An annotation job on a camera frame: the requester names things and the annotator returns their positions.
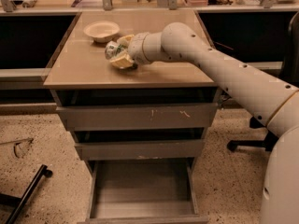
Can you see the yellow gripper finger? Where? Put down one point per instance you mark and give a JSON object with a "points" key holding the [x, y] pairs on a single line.
{"points": [[125, 40], [122, 60]]}

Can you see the grey drawer cabinet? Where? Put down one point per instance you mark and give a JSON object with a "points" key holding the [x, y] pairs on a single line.
{"points": [[81, 76]]}

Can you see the black chair leg left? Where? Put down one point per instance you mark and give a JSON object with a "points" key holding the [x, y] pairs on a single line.
{"points": [[16, 204]]}

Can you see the grey top drawer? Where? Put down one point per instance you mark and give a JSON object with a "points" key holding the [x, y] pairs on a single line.
{"points": [[136, 117]]}

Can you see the grey open bottom drawer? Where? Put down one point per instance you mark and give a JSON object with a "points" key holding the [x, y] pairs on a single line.
{"points": [[143, 192]]}

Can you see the white bowl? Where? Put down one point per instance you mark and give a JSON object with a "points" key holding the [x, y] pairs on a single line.
{"points": [[102, 31]]}

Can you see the black office chair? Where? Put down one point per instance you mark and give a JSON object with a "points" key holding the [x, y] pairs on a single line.
{"points": [[289, 72]]}

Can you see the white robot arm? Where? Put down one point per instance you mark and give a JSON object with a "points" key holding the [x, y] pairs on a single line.
{"points": [[272, 101]]}

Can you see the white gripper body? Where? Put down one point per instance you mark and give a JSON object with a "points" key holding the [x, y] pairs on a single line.
{"points": [[136, 49]]}

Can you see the grey middle drawer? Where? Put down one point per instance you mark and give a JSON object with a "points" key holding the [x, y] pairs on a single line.
{"points": [[140, 150]]}

